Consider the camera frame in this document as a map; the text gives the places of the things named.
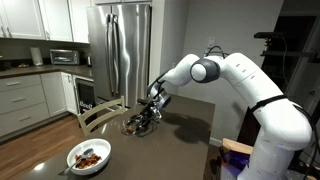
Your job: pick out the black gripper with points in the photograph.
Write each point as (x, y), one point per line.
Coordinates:
(151, 112)

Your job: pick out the trail mix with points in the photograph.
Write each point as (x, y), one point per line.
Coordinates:
(90, 162)
(128, 130)

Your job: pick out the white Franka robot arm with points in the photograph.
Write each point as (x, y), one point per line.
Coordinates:
(266, 100)

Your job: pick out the white ceramic bowl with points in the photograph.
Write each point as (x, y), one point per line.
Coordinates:
(100, 150)

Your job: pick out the trail mix in bowl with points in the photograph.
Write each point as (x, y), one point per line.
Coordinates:
(90, 162)

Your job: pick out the pale wooden chair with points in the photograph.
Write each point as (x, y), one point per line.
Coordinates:
(100, 111)

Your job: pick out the silver metal spoon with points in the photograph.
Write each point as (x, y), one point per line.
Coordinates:
(86, 154)

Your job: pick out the stainless steel refrigerator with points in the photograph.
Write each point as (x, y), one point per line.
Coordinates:
(126, 50)

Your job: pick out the light wooden board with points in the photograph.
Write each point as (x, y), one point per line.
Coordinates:
(235, 146)

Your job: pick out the silver toaster oven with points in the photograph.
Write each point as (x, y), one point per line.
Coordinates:
(65, 57)

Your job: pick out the white lower kitchen cabinets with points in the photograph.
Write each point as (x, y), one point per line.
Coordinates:
(26, 100)

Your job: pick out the white kitchen cabinets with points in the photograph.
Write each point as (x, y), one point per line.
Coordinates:
(26, 100)
(26, 20)

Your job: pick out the white paper towel roll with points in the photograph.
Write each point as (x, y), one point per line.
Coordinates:
(36, 56)

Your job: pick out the white upper kitchen cabinets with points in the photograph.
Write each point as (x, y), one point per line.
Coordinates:
(26, 20)

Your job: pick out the black stereo camera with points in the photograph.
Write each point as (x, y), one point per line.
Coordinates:
(268, 34)

